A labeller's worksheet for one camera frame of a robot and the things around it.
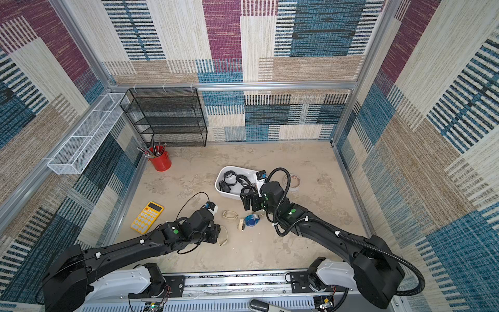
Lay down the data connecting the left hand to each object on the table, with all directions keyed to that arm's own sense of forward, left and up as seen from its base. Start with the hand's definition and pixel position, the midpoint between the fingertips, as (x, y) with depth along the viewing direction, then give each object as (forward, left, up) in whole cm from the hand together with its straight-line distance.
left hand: (222, 231), depth 81 cm
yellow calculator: (+8, +35, -4) cm, 36 cm away
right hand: (+12, -13, +9) cm, 20 cm away
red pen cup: (+39, +36, -1) cm, 53 cm away
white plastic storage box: (+29, -1, -5) cm, 29 cm away
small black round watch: (+21, -10, -2) cm, 23 cm away
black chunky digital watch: (+21, +1, +1) cm, 21 cm away
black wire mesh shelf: (+59, +31, +15) cm, 68 cm away
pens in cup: (+41, +40, +5) cm, 58 cm away
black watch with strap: (+28, -7, -1) cm, 29 cm away
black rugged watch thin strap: (+30, -1, -1) cm, 30 cm away
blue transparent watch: (+6, -12, -3) cm, 14 cm away
